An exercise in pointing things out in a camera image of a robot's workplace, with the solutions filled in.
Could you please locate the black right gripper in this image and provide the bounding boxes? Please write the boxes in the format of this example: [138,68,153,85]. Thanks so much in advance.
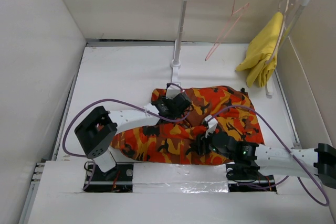
[190,126,234,160]

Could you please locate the orange camouflage trousers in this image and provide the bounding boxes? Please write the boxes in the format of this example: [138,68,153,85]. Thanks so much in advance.
[110,85,265,166]

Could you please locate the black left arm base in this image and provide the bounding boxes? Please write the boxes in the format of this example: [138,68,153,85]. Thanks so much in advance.
[83,161,134,193]

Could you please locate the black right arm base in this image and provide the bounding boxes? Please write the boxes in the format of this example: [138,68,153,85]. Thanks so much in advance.
[226,162,277,193]

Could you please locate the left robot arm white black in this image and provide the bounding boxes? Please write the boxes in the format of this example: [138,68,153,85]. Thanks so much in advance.
[75,93,192,180]

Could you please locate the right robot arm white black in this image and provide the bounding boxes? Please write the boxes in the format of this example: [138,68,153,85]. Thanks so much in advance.
[193,132,335,189]

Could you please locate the yellow garment on hanger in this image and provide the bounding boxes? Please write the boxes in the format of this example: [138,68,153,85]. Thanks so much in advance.
[236,12,283,87]

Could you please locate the beige hanger holding garment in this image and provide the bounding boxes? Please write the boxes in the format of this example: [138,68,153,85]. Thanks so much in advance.
[265,0,299,65]

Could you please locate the white clothes rack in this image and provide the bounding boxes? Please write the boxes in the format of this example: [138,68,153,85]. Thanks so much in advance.
[170,0,316,99]

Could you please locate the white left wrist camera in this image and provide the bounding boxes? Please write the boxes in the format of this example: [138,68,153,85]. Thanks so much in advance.
[165,82,183,99]

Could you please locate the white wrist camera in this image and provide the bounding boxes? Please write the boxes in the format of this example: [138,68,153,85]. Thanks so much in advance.
[165,82,183,99]
[204,115,218,138]

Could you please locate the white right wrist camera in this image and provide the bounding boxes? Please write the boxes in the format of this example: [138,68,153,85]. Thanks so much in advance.
[204,115,218,138]

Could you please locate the pink wire hanger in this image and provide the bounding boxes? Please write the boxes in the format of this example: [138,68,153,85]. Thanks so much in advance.
[205,0,249,61]

